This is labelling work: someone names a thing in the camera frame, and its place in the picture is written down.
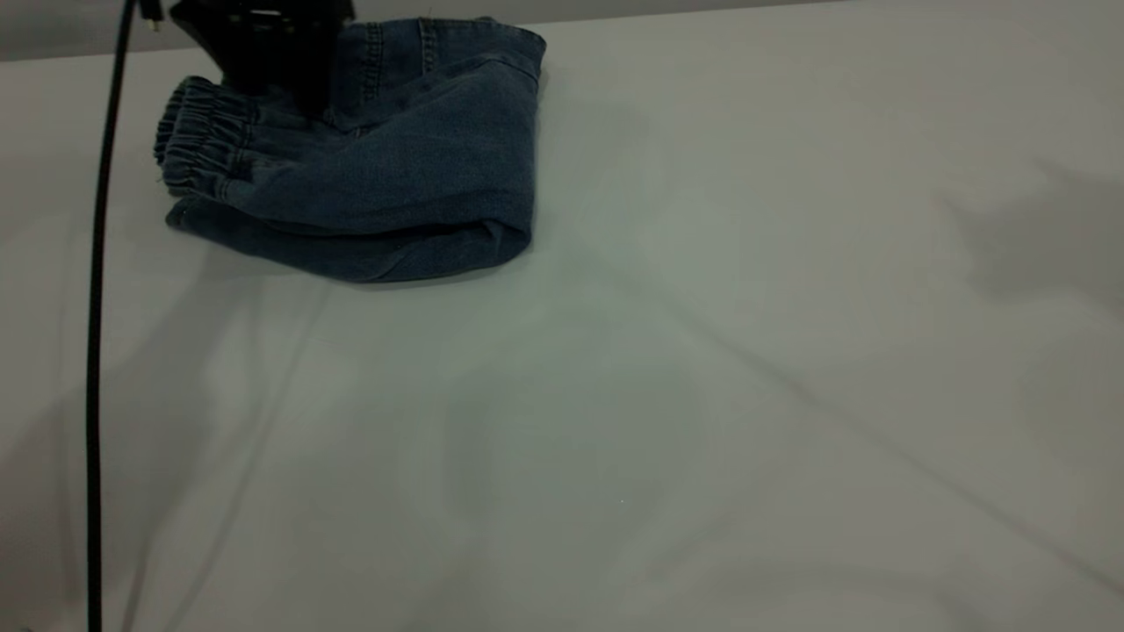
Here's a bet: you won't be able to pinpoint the blue denim printed shorts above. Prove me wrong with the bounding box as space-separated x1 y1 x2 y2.
154 16 547 284

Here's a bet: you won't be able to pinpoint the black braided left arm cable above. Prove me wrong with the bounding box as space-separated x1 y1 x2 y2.
84 0 140 632

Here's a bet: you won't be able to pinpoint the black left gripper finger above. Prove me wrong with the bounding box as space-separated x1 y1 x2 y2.
301 77 342 113

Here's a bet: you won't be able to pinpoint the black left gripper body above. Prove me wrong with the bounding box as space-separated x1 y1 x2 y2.
171 0 357 97

